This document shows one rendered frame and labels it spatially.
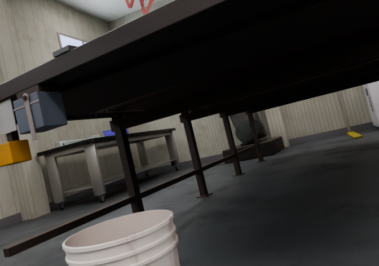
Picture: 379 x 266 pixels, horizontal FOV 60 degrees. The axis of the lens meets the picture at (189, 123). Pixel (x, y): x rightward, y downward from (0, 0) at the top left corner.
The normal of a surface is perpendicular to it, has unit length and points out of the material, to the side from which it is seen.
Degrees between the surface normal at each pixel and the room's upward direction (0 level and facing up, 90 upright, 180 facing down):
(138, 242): 93
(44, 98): 90
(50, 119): 90
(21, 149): 90
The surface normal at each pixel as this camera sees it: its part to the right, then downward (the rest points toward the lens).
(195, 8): -0.47, 0.07
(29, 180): 0.91, -0.23
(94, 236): 0.68, -0.25
